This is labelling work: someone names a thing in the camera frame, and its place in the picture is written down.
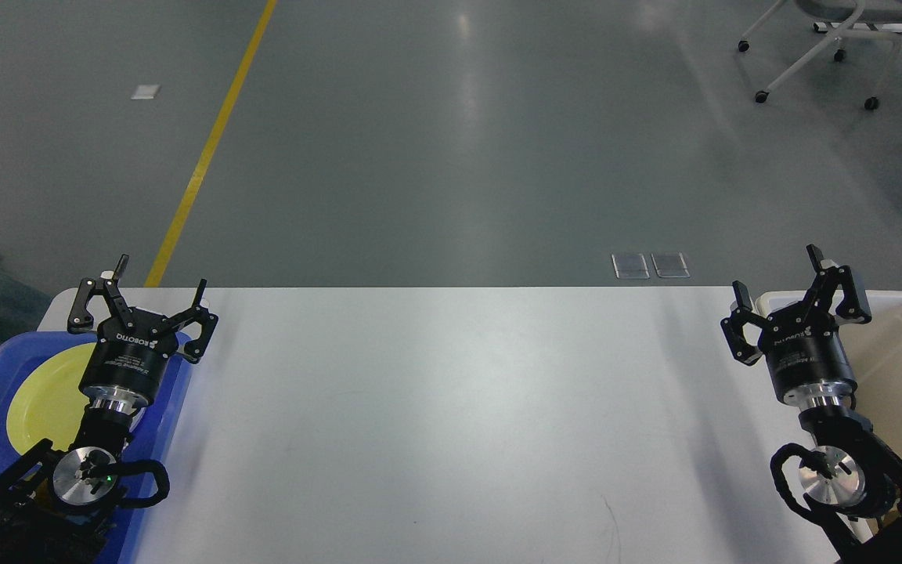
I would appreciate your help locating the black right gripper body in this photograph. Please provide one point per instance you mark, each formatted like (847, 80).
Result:
(805, 358)

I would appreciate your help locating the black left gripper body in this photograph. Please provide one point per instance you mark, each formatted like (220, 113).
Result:
(125, 370)

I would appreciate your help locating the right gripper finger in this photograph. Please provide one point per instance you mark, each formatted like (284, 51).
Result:
(733, 326)
(836, 296)

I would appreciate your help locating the yellow plastic plate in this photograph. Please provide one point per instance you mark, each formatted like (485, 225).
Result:
(49, 403)

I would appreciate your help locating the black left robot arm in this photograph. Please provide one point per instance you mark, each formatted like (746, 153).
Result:
(75, 501)

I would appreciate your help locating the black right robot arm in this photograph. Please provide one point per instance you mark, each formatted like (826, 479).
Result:
(850, 483)

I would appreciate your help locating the white office chair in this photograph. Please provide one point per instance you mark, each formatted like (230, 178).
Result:
(845, 20)

